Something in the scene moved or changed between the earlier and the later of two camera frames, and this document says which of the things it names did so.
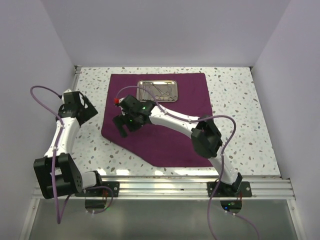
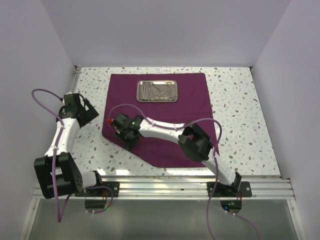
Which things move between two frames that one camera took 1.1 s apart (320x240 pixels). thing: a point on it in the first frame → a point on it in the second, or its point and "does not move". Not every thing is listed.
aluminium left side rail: (77, 68) does not move
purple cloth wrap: (154, 145) does not move
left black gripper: (89, 111) does not move
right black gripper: (119, 121) → (128, 144)
